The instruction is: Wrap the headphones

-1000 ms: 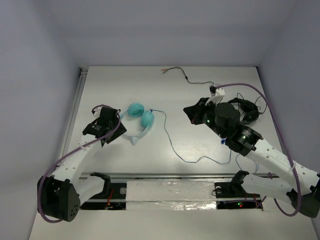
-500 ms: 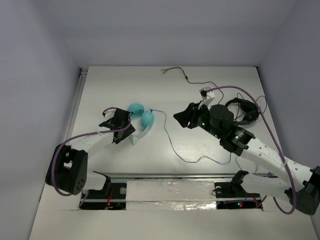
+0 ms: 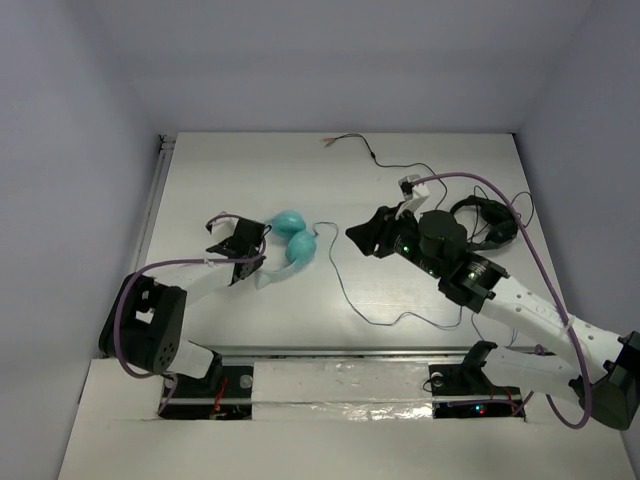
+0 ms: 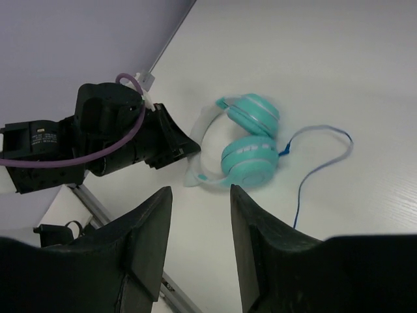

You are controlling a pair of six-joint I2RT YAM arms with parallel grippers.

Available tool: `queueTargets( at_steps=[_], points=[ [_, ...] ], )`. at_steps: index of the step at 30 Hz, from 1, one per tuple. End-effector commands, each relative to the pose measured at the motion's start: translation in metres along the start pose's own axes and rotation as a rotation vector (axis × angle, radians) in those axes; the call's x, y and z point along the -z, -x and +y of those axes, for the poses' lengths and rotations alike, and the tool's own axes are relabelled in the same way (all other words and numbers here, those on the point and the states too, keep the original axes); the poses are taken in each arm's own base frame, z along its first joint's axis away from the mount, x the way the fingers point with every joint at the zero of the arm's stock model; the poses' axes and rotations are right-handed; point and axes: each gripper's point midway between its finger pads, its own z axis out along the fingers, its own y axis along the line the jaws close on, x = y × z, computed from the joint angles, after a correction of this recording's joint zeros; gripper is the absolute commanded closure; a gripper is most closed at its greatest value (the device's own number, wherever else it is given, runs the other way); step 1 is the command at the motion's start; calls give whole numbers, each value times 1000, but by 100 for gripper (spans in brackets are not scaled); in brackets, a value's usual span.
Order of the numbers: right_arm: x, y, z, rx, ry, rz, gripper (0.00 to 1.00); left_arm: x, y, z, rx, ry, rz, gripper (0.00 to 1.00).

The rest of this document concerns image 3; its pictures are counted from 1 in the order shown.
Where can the aluminium rail frame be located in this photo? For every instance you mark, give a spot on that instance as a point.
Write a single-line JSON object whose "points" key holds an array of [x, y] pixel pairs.
{"points": [[342, 302]]}

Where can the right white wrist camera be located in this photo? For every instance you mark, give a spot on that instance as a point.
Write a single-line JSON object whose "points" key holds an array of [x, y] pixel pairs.
{"points": [[414, 193]]}

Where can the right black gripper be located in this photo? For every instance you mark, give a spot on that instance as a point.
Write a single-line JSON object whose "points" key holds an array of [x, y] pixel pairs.
{"points": [[379, 229]]}

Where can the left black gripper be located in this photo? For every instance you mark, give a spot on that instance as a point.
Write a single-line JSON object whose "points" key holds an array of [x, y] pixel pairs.
{"points": [[248, 267]]}

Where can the black headset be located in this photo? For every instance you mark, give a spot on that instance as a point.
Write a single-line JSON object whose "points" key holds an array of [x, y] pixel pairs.
{"points": [[503, 228]]}

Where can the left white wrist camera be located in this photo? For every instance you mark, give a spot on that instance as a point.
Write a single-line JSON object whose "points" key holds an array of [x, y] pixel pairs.
{"points": [[222, 226]]}

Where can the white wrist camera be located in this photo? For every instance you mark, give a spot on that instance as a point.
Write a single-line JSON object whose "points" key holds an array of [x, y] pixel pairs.
{"points": [[414, 193], [222, 226]]}

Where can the teal cat-ear headphones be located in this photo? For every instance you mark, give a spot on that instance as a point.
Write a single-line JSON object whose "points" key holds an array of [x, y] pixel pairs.
{"points": [[301, 246]]}

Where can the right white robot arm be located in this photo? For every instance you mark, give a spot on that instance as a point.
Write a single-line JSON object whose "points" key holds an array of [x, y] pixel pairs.
{"points": [[593, 368]]}

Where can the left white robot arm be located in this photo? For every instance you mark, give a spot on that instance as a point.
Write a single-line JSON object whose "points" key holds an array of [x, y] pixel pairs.
{"points": [[144, 329]]}

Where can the blue earbuds with cable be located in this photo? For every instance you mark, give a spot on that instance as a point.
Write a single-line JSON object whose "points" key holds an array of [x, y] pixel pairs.
{"points": [[474, 323]]}

